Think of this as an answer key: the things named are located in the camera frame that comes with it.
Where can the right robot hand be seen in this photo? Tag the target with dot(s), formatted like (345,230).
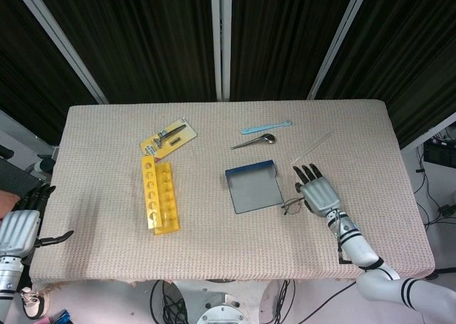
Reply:
(320,196)

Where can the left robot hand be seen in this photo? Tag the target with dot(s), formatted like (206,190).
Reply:
(18,231)

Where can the wire-frame eyeglasses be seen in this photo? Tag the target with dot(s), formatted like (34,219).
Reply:
(290,199)

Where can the blue glasses case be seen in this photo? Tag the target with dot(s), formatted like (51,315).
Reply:
(254,190)

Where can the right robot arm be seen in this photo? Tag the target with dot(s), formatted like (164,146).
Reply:
(360,247)

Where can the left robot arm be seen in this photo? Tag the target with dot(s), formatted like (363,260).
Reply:
(9,277)

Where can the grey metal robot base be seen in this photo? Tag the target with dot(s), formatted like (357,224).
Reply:
(222,302)

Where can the clear plastic straw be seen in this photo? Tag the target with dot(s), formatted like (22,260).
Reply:
(311,148)

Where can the white black sneaker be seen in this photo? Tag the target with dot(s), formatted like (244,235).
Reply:
(33,304)

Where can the metal spoon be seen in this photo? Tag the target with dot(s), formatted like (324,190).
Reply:
(267,138)

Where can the light blue plastic toothbrush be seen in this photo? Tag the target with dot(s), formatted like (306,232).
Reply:
(263,127)

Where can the beige woven tablecloth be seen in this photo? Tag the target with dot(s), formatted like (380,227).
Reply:
(107,196)

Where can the blue striped packet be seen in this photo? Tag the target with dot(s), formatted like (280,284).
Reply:
(60,317)

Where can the yellow test tube rack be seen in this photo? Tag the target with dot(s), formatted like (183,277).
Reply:
(162,199)

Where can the black curtain panel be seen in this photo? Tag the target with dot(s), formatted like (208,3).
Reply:
(285,35)
(142,35)
(409,53)
(21,71)

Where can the yellow wrench blister pack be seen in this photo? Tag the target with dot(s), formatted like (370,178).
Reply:
(171,137)

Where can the white frame post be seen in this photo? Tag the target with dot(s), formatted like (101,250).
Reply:
(338,42)
(58,39)
(221,39)

